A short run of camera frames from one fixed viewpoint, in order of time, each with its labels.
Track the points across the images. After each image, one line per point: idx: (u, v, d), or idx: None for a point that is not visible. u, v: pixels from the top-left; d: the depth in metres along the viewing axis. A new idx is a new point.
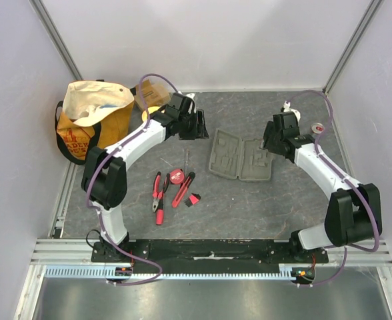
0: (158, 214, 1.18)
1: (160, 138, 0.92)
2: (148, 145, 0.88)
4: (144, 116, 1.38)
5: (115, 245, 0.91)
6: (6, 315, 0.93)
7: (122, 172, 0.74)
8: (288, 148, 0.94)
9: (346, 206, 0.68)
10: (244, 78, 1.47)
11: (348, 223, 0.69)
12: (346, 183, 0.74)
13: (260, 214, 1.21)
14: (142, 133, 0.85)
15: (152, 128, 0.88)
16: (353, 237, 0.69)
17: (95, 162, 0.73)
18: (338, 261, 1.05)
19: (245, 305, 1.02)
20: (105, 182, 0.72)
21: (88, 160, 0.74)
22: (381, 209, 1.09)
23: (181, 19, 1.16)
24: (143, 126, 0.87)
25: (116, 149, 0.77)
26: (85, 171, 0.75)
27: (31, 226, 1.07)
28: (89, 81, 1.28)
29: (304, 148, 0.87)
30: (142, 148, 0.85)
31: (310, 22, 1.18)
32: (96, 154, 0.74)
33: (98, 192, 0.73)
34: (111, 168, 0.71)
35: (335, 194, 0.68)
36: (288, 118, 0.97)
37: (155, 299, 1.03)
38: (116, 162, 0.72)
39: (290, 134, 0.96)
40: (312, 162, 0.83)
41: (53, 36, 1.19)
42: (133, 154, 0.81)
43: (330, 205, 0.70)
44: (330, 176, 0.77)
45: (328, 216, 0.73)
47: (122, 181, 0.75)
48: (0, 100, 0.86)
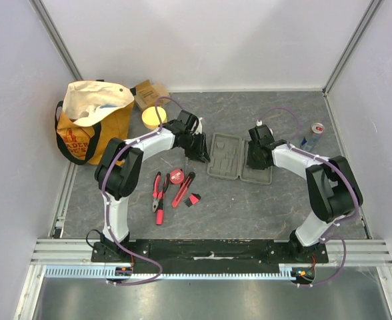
0: (158, 214, 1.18)
1: (169, 145, 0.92)
2: (159, 147, 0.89)
4: (144, 116, 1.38)
5: (118, 242, 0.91)
6: (6, 316, 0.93)
7: (139, 163, 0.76)
8: (265, 154, 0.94)
9: (322, 178, 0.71)
10: (244, 78, 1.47)
11: (328, 192, 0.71)
12: (318, 160, 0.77)
13: (260, 214, 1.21)
14: (154, 135, 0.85)
15: (166, 132, 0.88)
16: (338, 208, 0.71)
17: (114, 151, 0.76)
18: (338, 261, 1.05)
19: (245, 305, 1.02)
20: (122, 171, 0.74)
21: (108, 148, 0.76)
22: (382, 209, 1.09)
23: (181, 19, 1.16)
24: (158, 130, 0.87)
25: (134, 141, 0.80)
26: (102, 160, 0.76)
27: (31, 226, 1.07)
28: (89, 81, 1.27)
29: (280, 147, 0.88)
30: (154, 148, 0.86)
31: (310, 22, 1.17)
32: (116, 144, 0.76)
33: (114, 180, 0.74)
34: (130, 158, 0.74)
35: (309, 168, 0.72)
36: (262, 129, 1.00)
37: (155, 299, 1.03)
38: (134, 150, 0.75)
39: (266, 142, 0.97)
40: (288, 154, 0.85)
41: (53, 36, 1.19)
42: (147, 151, 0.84)
43: (308, 180, 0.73)
44: (304, 158, 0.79)
45: (312, 196, 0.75)
47: (136, 173, 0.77)
48: (0, 100, 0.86)
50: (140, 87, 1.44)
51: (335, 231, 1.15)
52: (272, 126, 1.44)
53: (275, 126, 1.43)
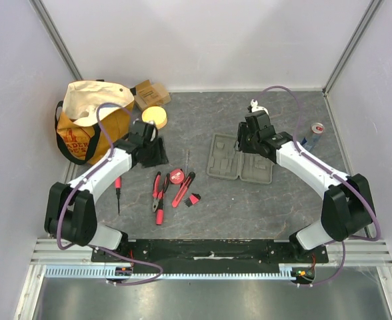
0: (158, 214, 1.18)
1: (127, 165, 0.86)
2: (115, 172, 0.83)
4: (144, 116, 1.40)
5: (110, 252, 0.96)
6: (6, 316, 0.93)
7: (90, 206, 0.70)
8: (267, 150, 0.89)
9: (342, 203, 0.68)
10: (244, 78, 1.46)
11: (347, 216, 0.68)
12: (335, 178, 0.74)
13: (260, 214, 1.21)
14: (106, 163, 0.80)
15: (118, 155, 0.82)
16: (353, 230, 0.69)
17: (58, 198, 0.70)
18: (338, 261, 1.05)
19: (245, 305, 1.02)
20: (72, 220, 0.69)
21: (51, 198, 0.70)
22: (382, 209, 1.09)
23: (181, 19, 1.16)
24: (108, 155, 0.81)
25: (81, 182, 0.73)
26: (49, 210, 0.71)
27: (31, 226, 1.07)
28: (89, 81, 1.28)
29: (285, 148, 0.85)
30: (108, 178, 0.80)
31: (310, 22, 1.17)
32: (60, 191, 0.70)
33: (67, 230, 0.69)
34: (78, 205, 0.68)
35: (330, 192, 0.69)
36: (262, 118, 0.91)
37: (155, 299, 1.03)
38: (81, 194, 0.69)
39: (266, 134, 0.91)
40: (297, 160, 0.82)
41: (53, 36, 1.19)
42: (100, 185, 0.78)
43: (326, 203, 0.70)
44: (318, 173, 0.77)
45: (325, 216, 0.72)
47: (90, 216, 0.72)
48: (0, 100, 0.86)
50: (140, 87, 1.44)
51: None
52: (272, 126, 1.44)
53: (275, 126, 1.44)
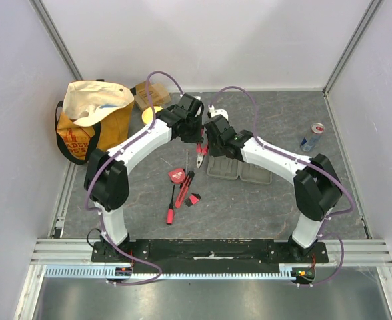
0: (168, 213, 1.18)
1: (166, 138, 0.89)
2: (154, 145, 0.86)
4: (144, 116, 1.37)
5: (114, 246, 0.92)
6: (6, 315, 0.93)
7: (124, 175, 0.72)
8: (232, 151, 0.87)
9: (312, 183, 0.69)
10: (244, 78, 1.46)
11: (320, 196, 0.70)
12: (300, 163, 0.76)
13: (260, 214, 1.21)
14: (146, 134, 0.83)
15: (158, 128, 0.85)
16: (327, 206, 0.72)
17: (96, 164, 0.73)
18: (338, 261, 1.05)
19: (245, 305, 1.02)
20: (106, 186, 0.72)
21: (90, 162, 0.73)
22: (382, 208, 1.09)
23: (181, 19, 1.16)
24: (147, 127, 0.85)
25: (119, 150, 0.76)
26: (88, 172, 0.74)
27: (31, 226, 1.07)
28: (89, 81, 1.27)
29: (248, 146, 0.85)
30: (146, 148, 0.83)
31: (310, 21, 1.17)
32: (98, 157, 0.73)
33: (100, 192, 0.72)
34: (112, 173, 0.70)
35: (297, 178, 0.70)
36: (220, 121, 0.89)
37: (154, 299, 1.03)
38: (117, 166, 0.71)
39: (229, 136, 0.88)
40: (261, 154, 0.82)
41: (53, 36, 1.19)
42: (138, 154, 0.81)
43: (298, 188, 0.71)
44: (284, 162, 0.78)
45: (300, 199, 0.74)
47: (123, 185, 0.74)
48: (0, 100, 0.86)
50: (140, 87, 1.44)
51: (335, 230, 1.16)
52: (272, 125, 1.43)
53: (275, 126, 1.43)
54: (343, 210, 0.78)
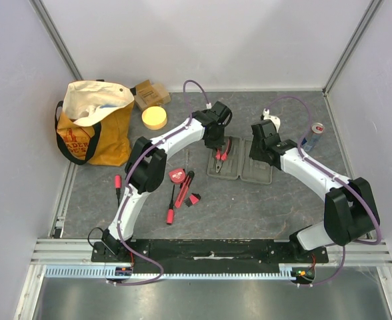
0: (168, 213, 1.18)
1: (198, 136, 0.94)
2: (188, 140, 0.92)
4: (144, 116, 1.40)
5: (123, 240, 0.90)
6: (6, 315, 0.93)
7: (164, 163, 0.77)
8: (272, 156, 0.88)
9: (343, 206, 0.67)
10: (244, 78, 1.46)
11: (350, 220, 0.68)
12: (337, 182, 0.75)
13: (260, 214, 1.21)
14: (184, 130, 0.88)
15: (193, 125, 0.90)
16: (355, 233, 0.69)
17: (139, 151, 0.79)
18: (338, 261, 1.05)
19: (245, 305, 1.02)
20: (145, 171, 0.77)
21: (134, 148, 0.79)
22: (381, 208, 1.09)
23: (181, 20, 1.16)
24: (186, 122, 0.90)
25: (160, 141, 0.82)
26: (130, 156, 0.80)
27: (31, 227, 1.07)
28: (89, 81, 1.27)
29: (290, 154, 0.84)
30: (183, 142, 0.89)
31: (310, 22, 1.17)
32: (142, 144, 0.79)
33: (139, 176, 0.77)
34: (154, 159, 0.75)
35: (330, 195, 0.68)
36: (267, 126, 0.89)
37: (154, 299, 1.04)
38: (159, 153, 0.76)
39: (272, 142, 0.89)
40: (301, 166, 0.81)
41: (53, 36, 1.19)
42: (175, 146, 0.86)
43: (328, 206, 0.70)
44: (320, 176, 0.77)
45: (327, 217, 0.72)
47: (160, 172, 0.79)
48: None
50: (140, 87, 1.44)
51: None
52: None
53: None
54: (368, 242, 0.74)
